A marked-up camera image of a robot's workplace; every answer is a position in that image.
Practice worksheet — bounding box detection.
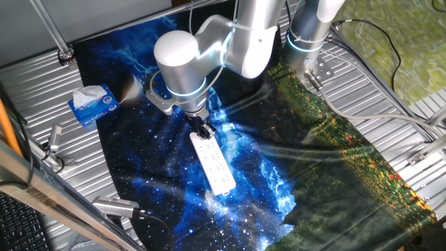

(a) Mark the blue tissue pack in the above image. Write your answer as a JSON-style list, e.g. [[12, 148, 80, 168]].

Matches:
[[67, 83, 121, 128]]

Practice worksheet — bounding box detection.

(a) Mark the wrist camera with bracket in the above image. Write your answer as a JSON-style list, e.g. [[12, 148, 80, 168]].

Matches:
[[142, 72, 175, 116]]

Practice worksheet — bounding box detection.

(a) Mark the white power strip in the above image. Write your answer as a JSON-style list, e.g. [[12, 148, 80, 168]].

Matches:
[[189, 131, 237, 197]]

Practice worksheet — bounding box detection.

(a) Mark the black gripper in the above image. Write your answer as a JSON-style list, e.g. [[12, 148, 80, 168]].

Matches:
[[185, 114, 217, 141]]

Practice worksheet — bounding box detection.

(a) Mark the orange rod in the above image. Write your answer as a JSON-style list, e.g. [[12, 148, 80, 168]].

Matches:
[[0, 98, 24, 158]]

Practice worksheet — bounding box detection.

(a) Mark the black camera cable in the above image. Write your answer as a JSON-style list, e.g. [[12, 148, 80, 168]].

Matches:
[[131, 208, 175, 251]]

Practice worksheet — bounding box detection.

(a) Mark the galaxy and meadow printed cloth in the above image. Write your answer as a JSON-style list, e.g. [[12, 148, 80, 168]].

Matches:
[[72, 0, 438, 251]]

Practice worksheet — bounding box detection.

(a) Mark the silver camera on frame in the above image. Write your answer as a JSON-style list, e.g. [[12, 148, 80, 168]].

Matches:
[[91, 195, 141, 219]]

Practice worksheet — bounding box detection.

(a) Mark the white tissue sheet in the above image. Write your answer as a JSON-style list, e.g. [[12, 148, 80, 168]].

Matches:
[[72, 84, 109, 109]]

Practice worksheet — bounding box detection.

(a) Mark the black keyboard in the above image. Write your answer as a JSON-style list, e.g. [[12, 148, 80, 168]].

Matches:
[[0, 191, 54, 251]]

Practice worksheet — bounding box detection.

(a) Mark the black floor cable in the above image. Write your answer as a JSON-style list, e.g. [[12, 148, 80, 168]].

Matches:
[[332, 18, 402, 92]]

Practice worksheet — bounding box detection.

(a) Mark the thick grey robot hose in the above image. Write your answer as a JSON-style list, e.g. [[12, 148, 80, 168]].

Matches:
[[304, 68, 446, 139]]

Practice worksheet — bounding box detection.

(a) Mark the metal stand pole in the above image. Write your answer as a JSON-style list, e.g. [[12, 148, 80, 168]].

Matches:
[[29, 0, 76, 68]]

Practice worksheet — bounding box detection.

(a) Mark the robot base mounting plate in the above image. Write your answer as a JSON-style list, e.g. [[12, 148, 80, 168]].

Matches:
[[302, 56, 335, 87]]

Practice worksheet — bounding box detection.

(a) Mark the aluminium bracket profile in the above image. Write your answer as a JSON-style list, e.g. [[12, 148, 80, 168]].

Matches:
[[406, 133, 446, 167]]

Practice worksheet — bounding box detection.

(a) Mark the aluminium frame bar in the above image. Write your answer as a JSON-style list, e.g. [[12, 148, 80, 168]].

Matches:
[[0, 139, 147, 251]]

